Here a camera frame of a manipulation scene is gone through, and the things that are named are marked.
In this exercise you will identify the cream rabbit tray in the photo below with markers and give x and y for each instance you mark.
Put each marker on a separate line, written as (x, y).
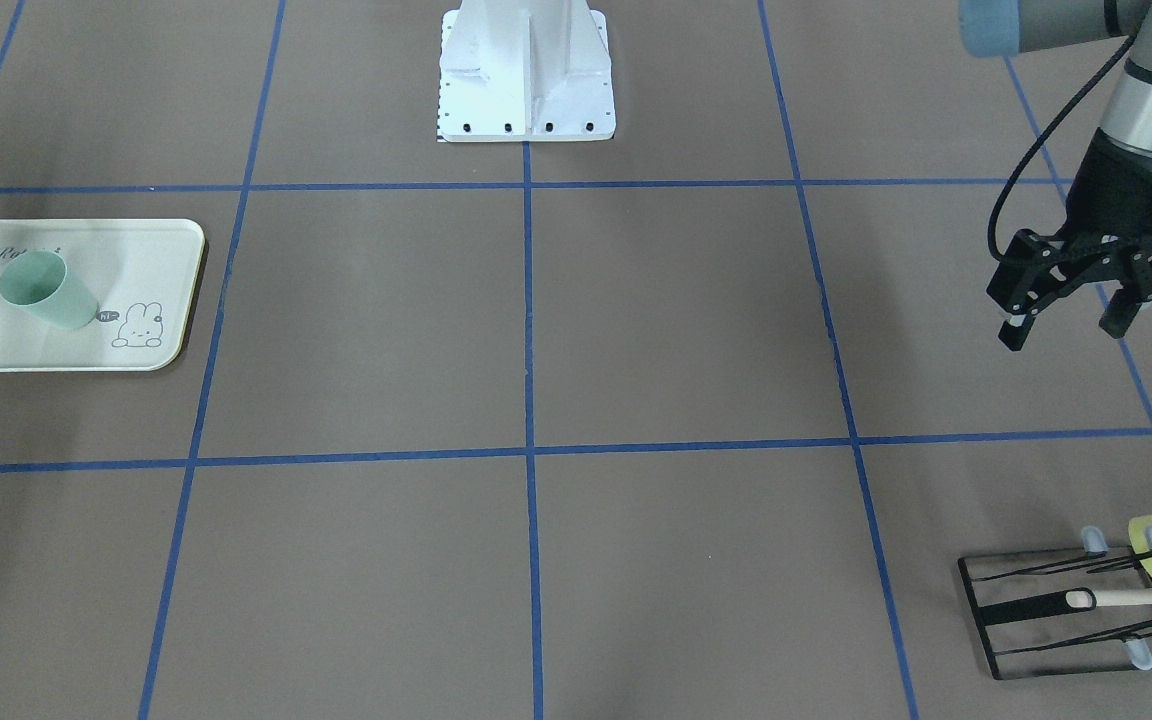
(142, 271)

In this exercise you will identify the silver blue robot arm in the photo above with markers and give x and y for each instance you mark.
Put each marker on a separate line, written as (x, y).
(1012, 28)

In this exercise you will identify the pale green cup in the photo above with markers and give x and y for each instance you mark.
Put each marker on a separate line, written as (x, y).
(41, 284)

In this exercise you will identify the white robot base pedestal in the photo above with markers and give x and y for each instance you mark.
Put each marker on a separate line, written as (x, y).
(525, 71)

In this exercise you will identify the black wire cup rack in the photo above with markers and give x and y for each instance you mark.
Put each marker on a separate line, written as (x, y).
(1061, 611)

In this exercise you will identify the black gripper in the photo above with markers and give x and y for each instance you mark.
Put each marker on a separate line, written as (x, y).
(1108, 187)

